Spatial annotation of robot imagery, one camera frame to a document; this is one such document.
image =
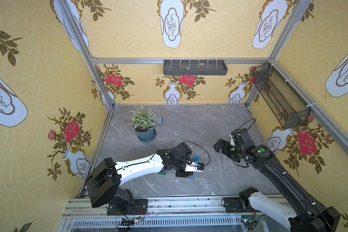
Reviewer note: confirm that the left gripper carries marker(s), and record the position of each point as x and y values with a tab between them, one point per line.
181	172

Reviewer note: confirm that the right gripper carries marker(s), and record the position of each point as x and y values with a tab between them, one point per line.
220	145

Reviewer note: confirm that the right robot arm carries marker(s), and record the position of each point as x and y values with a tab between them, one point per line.
305	214

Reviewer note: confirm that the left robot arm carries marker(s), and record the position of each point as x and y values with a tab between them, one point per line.
103	183

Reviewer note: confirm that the grey teal sponge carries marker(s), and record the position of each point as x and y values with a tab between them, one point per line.
158	120

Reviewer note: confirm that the potted plant grey pot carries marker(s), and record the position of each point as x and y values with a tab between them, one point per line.
142	121

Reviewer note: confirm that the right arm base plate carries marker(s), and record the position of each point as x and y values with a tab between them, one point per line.
235	205

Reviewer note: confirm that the aluminium rail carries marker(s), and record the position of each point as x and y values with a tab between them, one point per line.
183	212

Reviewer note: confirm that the black wire mesh basket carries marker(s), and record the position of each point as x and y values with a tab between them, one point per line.
284	102

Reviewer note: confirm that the grey wall tray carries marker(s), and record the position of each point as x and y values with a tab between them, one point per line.
199	67

